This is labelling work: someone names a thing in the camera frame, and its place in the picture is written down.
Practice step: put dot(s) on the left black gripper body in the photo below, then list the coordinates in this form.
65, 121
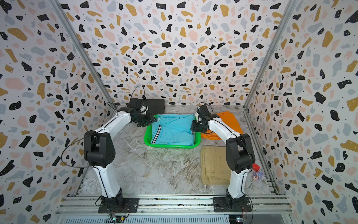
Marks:
145, 119

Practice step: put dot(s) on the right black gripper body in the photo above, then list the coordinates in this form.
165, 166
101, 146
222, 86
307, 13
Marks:
195, 127

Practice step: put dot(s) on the teal pants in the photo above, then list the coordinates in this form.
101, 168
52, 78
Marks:
173, 129

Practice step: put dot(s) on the orange pants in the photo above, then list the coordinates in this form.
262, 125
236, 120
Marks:
229, 119

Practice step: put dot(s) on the khaki pants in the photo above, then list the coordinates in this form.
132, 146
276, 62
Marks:
214, 167

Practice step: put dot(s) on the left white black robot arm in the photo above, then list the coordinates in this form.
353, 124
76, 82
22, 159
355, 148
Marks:
91, 148

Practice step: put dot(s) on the black case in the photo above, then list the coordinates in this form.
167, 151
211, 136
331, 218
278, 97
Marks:
156, 106

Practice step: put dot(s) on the small red box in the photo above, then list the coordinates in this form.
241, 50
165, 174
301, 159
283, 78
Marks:
256, 167

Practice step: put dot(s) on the small colourful toy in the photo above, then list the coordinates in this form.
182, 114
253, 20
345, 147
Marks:
258, 176

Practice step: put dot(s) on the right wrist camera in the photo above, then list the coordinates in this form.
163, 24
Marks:
198, 119

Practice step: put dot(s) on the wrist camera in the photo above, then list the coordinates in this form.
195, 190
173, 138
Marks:
144, 109
198, 119

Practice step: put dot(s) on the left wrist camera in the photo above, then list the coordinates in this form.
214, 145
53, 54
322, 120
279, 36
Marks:
144, 109

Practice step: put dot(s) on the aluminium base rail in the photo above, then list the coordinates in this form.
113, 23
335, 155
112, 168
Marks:
176, 209

